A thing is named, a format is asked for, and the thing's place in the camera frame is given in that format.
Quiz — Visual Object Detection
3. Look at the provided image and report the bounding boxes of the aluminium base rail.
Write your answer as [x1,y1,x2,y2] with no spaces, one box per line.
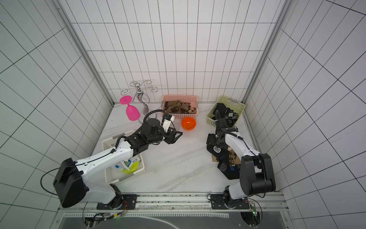
[56,192,289,222]

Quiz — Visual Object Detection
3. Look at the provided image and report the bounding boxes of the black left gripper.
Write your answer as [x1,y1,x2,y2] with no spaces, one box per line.
[149,126,183,145]

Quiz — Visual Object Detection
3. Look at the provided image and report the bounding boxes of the clear plastic cup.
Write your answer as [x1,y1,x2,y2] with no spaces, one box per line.
[171,121,180,131]

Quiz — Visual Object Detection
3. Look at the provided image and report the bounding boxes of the pink perforated plastic basket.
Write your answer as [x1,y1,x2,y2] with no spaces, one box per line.
[162,95,198,119]

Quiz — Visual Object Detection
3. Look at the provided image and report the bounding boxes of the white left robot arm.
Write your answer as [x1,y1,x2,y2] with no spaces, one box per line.
[53,118,183,210]

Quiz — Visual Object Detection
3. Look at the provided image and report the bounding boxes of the orange plastic bowl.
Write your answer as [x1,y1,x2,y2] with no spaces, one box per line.
[181,117,196,131]

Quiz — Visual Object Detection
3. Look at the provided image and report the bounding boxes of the chrome glass holder stand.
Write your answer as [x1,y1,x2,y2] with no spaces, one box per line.
[120,80,159,115]

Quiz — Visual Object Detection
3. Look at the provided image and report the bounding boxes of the pink plastic wine glass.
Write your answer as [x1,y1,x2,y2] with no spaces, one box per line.
[120,95,141,121]

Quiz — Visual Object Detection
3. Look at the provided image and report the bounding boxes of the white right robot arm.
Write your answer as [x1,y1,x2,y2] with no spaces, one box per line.
[206,110,276,205]

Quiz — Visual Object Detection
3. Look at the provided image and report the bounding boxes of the white perforated plastic basket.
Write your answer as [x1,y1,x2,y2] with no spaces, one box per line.
[103,135,145,184]

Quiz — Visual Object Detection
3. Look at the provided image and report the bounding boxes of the white sock neon yellow toe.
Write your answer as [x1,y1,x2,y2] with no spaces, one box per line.
[113,156,140,174]

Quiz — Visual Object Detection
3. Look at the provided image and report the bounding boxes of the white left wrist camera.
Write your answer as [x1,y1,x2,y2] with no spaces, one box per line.
[161,113,175,133]

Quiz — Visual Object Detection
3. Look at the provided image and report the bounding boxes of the black sock blue squares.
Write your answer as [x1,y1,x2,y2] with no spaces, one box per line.
[207,147,241,180]

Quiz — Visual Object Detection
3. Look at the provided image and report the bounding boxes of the green perforated plastic basket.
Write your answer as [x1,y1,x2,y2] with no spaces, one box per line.
[206,95,246,127]

